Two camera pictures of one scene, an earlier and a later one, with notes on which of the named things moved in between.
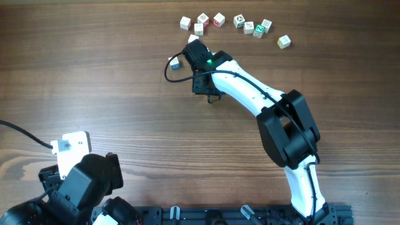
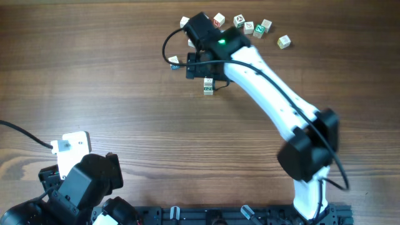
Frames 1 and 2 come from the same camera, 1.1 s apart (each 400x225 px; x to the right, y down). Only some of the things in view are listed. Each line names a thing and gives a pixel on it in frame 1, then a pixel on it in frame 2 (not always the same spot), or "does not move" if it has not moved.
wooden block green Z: [259, 30] does not move
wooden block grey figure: [249, 27] does not move
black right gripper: [197, 89] to [195, 72]
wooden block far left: [185, 23] does not move
